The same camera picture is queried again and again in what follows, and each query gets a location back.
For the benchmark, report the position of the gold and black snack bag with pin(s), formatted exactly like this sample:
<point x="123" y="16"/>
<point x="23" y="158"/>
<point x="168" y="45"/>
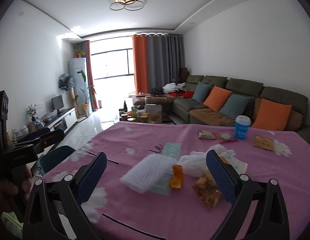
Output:
<point x="207" y="190"/>

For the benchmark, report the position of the white crumpled tissue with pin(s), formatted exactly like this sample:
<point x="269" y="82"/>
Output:
<point x="194" y="164"/>

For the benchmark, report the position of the orange curtain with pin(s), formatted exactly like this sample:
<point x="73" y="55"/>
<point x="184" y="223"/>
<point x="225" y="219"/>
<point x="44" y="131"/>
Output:
<point x="140" y="63"/>

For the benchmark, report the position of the olive green sectional sofa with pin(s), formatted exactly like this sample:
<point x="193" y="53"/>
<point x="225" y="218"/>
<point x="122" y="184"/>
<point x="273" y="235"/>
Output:
<point x="193" y="112"/>

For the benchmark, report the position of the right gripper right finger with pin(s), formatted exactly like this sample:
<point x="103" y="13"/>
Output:
<point x="270" y="219"/>

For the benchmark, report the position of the red clear snack packet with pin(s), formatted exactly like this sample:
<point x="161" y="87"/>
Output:
<point x="223" y="137"/>

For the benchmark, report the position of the white paper cup blue dots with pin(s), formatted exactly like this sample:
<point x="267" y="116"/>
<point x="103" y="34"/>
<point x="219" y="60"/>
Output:
<point x="238" y="165"/>

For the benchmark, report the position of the black cable tie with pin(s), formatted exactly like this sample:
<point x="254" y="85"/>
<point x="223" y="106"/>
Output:
<point x="102" y="156"/>

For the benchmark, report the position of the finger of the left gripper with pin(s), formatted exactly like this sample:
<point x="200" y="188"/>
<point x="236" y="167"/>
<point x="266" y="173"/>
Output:
<point x="33" y="135"/>

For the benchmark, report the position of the orange cushion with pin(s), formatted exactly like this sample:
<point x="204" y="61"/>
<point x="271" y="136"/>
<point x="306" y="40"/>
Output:
<point x="271" y="116"/>
<point x="217" y="98"/>

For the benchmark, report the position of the gold flat snack packet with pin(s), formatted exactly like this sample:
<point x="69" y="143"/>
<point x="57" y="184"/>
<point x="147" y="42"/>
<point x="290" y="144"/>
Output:
<point x="264" y="143"/>

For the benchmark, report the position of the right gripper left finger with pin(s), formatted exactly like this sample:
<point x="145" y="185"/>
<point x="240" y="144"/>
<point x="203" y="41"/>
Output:
<point x="42" y="220"/>

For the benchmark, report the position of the tall potted plant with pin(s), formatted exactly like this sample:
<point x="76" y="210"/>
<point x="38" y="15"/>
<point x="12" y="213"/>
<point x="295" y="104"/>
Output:
<point x="86" y="96"/>

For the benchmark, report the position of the grey curtain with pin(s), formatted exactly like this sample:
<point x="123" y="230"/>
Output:
<point x="165" y="57"/>

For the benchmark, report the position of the blue grey cushion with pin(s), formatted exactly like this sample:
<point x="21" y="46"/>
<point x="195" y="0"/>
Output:
<point x="234" y="106"/>
<point x="201" y="92"/>

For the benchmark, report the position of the white foam net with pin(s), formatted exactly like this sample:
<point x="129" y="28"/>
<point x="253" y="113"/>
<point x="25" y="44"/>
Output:
<point x="141" y="177"/>

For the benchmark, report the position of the white standing air conditioner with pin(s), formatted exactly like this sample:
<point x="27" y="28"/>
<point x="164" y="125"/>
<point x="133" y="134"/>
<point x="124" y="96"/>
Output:
<point x="75" y="65"/>

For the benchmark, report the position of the small black monitor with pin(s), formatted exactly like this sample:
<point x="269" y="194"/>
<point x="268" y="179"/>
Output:
<point x="57" y="103"/>

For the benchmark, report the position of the blue cup with white lid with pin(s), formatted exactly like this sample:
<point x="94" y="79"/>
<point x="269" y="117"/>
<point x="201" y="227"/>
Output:
<point x="242" y="124"/>

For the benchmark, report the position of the orange peel piece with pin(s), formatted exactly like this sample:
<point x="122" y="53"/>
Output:
<point x="177" y="179"/>

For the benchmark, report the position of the white TV cabinet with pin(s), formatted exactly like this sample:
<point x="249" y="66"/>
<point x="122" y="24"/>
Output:
<point x="65" y="120"/>

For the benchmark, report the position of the coffee table with jars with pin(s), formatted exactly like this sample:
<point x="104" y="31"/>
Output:
<point x="154" y="109"/>

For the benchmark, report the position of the teal plastic trash bin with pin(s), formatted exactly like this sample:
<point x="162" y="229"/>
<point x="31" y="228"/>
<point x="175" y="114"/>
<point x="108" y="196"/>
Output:
<point x="50" y="160"/>

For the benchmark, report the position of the small brown snack packet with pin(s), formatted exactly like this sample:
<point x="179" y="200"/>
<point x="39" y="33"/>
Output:
<point x="205" y="134"/>

